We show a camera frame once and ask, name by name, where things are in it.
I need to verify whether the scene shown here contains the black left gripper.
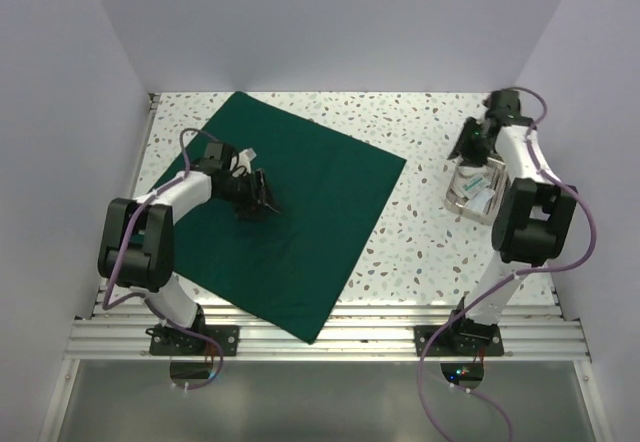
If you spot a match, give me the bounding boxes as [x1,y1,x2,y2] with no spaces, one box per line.
[217,168,280,220]

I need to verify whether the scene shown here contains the white gauze pad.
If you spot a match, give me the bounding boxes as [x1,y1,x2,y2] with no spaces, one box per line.
[457,162,485,178]

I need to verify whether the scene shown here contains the green striped white packet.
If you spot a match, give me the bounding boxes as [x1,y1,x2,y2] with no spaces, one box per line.
[458,175,491,199]

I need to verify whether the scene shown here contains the stainless steel tray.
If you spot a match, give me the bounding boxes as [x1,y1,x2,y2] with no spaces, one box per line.
[444,157,510,226]

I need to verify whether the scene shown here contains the white crinkled sterile pouch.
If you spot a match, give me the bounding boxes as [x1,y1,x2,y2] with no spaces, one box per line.
[466,188,495,213]

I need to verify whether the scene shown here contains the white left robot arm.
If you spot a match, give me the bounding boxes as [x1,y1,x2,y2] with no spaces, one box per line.
[97,141,279,355]

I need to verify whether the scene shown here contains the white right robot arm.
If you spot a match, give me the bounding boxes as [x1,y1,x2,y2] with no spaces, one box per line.
[439,87,577,355]

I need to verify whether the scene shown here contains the dark green surgical cloth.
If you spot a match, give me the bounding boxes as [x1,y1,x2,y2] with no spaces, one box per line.
[153,92,405,344]

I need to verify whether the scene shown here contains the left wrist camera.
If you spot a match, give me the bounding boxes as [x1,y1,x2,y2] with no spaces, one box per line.
[197,142,254,176]

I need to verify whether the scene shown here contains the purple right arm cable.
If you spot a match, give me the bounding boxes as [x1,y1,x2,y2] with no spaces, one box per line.
[417,86,597,442]

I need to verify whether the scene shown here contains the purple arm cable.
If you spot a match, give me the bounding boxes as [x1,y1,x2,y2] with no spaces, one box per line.
[102,127,224,393]
[417,86,597,442]

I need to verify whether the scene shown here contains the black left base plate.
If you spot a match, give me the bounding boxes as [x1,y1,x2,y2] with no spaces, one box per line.
[145,324,240,357]

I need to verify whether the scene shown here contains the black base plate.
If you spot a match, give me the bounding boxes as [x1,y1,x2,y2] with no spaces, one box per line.
[413,325,505,357]
[145,324,240,357]

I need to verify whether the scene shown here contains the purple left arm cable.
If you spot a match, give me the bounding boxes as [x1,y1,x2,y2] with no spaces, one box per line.
[102,127,224,393]

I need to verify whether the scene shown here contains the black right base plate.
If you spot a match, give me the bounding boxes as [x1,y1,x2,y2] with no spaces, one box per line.
[413,325,505,357]

